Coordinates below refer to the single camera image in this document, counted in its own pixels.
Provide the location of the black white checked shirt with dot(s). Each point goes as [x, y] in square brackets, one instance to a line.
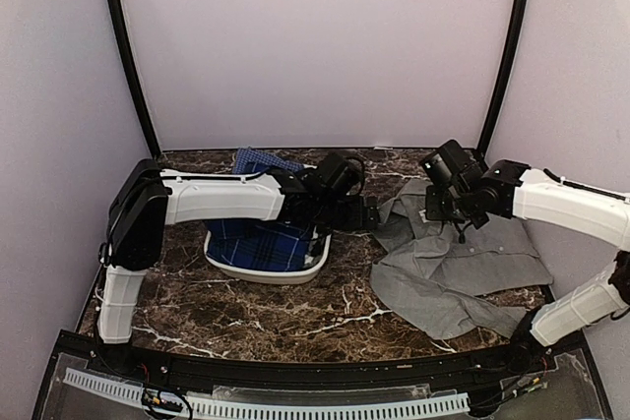
[315, 248]

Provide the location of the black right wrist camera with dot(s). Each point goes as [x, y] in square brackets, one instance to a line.
[452, 166]

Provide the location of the black frame post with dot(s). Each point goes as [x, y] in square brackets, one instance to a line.
[132, 77]
[512, 38]

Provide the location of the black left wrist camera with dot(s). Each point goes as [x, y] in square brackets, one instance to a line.
[338, 173]

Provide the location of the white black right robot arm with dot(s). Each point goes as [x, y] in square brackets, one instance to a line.
[467, 194]

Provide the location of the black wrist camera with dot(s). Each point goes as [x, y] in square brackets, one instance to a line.
[452, 166]
[338, 173]

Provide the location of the grey long sleeve shirt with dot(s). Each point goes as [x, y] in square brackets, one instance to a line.
[436, 279]

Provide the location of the blue plaid shirt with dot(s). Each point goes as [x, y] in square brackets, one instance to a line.
[251, 244]

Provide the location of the black right frame post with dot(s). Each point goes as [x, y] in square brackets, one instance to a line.
[512, 38]

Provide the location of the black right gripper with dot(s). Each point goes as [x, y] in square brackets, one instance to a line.
[433, 210]

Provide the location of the black left frame post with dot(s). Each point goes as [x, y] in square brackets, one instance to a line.
[132, 77]

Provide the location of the white laundry basket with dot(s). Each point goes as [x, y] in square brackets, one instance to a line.
[273, 277]

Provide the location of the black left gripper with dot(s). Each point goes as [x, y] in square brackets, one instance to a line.
[356, 220]

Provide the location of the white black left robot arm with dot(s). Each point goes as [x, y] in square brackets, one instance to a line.
[153, 198]

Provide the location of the blue small-check shirt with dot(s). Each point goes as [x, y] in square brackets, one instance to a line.
[250, 161]

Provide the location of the white slotted cable duct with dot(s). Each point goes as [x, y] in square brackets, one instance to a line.
[203, 407]

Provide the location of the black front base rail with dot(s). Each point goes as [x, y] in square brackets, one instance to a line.
[479, 370]

